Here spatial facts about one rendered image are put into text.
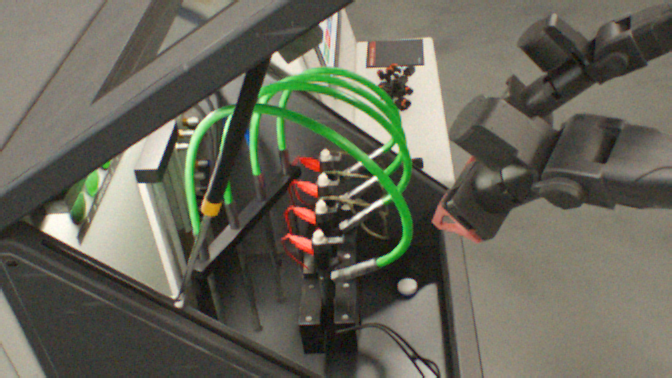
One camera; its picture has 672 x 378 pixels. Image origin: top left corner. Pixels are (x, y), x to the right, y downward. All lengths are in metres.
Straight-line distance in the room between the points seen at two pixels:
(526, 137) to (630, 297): 2.07
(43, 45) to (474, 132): 0.67
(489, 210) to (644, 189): 0.21
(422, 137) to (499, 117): 1.01
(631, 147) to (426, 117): 1.15
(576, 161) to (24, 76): 0.73
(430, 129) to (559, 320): 1.11
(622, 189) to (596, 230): 2.34
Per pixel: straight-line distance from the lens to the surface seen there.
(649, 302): 2.79
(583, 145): 0.72
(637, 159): 0.70
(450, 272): 1.43
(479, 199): 0.84
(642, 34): 1.13
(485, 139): 0.75
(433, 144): 1.71
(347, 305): 1.33
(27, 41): 1.20
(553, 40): 1.15
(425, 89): 1.93
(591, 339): 2.63
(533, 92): 1.20
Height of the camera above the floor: 1.93
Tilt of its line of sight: 37 degrees down
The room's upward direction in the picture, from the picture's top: 7 degrees counter-clockwise
